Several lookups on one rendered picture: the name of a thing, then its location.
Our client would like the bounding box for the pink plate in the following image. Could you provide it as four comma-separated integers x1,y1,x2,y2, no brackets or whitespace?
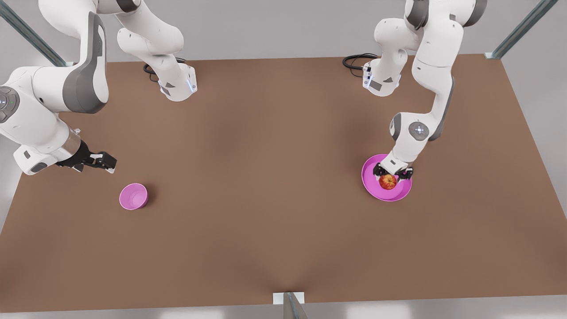
361,154,413,202

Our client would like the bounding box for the pink bowl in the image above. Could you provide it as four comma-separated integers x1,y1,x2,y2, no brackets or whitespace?
119,183,148,210

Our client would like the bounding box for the black cable loop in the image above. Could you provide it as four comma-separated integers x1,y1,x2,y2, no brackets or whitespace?
143,57,187,83
342,53,379,78

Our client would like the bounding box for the silver frame post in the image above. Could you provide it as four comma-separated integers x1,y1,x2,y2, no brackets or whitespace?
272,292,309,319
0,2,74,68
484,0,559,60

